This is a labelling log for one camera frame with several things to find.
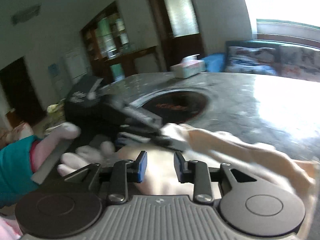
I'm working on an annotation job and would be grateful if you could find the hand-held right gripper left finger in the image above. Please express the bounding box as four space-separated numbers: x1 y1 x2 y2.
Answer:
64 151 148 203

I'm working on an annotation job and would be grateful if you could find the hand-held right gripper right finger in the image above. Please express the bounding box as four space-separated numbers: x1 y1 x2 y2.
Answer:
174 151 258 203

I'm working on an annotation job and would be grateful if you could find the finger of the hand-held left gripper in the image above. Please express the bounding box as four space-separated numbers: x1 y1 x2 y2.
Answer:
117 124 192 152
107 97 163 132

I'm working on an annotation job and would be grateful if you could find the cream shirt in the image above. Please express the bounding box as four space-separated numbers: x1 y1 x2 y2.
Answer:
116 123 317 240

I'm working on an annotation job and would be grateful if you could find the person's left forearm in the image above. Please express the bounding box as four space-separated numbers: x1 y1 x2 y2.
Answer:
0 134 52 208

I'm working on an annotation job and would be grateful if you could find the person's left hand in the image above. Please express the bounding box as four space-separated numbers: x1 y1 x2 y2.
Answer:
46 122 116 179

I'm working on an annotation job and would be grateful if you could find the round black induction hob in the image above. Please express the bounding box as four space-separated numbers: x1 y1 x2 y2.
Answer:
130 87 213 125

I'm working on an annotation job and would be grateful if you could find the yellow green floral cloth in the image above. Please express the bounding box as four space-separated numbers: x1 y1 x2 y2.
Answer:
47 99 67 120

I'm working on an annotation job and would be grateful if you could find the white refrigerator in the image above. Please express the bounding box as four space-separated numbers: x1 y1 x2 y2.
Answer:
61 47 92 80

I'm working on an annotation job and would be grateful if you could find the dark wooden cabinet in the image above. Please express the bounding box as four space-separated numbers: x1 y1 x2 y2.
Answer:
80 0 160 83

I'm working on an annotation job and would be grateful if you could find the pastel tissue box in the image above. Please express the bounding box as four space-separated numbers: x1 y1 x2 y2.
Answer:
170 54 207 78

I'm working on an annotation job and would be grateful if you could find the dark wooden frosted glass door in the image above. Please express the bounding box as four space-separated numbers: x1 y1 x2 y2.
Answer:
145 0 205 72

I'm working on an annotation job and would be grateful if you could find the blue cushion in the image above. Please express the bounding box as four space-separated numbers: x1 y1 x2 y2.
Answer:
200 53 227 73

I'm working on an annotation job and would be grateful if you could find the blue butterfly print pillow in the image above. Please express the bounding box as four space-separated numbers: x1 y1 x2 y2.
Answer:
225 45 279 77

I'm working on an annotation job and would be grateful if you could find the dark blue sofa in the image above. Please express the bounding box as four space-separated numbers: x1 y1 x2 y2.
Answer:
200 40 320 83

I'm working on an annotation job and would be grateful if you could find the person's pink clothing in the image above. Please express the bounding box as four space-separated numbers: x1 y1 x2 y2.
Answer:
0 215 23 240

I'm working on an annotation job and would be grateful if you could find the orange butterfly print pillow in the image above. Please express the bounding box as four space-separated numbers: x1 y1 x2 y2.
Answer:
279 45 320 82

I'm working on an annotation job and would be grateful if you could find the window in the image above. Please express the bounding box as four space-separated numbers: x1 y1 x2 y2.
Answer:
237 0 320 42

